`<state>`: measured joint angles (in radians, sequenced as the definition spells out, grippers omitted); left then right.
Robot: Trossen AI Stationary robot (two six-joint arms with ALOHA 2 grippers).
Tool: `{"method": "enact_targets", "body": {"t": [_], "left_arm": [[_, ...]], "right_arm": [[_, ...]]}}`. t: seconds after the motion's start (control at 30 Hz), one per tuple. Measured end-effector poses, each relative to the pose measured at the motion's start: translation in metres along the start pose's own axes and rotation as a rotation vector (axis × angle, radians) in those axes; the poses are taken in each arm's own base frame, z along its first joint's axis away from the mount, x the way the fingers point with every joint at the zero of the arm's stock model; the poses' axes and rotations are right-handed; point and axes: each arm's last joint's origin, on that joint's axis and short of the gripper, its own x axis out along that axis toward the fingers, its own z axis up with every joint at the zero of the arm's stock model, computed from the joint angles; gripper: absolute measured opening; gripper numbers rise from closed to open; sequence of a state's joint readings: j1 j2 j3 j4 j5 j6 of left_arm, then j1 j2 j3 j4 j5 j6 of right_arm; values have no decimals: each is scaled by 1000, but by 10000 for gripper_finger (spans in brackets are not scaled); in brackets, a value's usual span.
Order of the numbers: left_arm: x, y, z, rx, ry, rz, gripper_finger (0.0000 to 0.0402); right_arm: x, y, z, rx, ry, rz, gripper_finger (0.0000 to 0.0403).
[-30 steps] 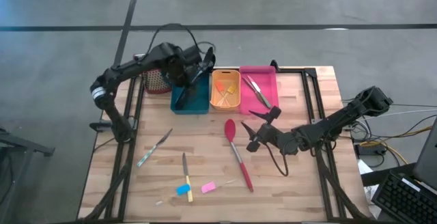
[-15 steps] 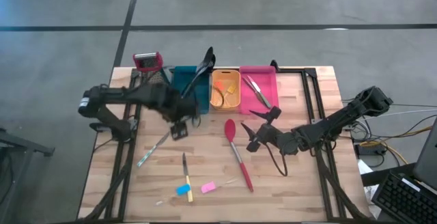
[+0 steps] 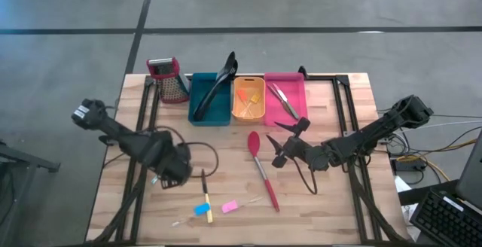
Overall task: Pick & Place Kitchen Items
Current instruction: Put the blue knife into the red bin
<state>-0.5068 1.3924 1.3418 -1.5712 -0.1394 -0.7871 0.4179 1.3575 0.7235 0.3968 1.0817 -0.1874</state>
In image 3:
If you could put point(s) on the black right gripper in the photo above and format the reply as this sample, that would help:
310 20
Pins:
295 147

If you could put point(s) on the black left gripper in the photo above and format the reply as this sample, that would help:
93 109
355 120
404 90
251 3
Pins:
177 168

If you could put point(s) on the red silicone spoon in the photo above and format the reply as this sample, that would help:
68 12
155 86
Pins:
254 141

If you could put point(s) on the black slotted spoon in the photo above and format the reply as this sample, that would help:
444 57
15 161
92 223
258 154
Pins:
233 67

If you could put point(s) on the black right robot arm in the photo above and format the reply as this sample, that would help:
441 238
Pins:
361 141

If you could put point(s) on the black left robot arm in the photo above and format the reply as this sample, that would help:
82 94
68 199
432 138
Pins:
124 141

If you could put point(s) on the pink plastic bin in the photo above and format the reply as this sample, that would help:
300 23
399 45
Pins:
297 89

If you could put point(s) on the orange plastic bin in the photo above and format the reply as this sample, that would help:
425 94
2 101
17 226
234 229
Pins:
248 85

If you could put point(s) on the blue plastic bin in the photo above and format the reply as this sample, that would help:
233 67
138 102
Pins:
222 111

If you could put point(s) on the black power box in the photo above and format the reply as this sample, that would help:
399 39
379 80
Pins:
406 165

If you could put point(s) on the white paper sheet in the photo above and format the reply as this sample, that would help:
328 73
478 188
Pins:
403 185

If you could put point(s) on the black metal stand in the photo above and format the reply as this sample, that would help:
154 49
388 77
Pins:
22 156

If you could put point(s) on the black computer keyboard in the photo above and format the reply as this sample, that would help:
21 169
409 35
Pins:
444 217

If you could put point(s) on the dark laptop screen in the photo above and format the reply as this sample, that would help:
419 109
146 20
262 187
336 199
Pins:
472 179

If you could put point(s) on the black frame clamp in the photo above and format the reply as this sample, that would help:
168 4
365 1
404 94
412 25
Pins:
302 72

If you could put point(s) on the black aluminium table frame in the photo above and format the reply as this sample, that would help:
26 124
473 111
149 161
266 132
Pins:
339 92

